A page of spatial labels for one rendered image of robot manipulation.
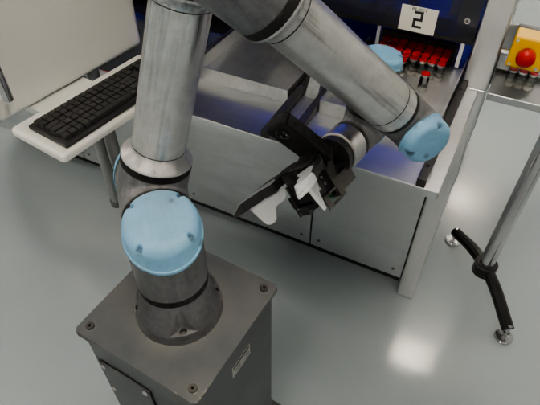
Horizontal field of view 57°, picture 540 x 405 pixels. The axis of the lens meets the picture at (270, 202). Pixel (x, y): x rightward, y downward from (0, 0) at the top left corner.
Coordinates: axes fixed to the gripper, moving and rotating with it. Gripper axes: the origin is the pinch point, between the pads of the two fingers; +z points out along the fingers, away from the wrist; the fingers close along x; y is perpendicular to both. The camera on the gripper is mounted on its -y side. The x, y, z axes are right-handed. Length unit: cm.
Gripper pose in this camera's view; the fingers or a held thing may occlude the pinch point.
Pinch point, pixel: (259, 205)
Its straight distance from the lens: 73.1
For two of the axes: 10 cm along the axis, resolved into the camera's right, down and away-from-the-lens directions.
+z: -5.8, 5.2, -6.3
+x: -6.3, 2.0, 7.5
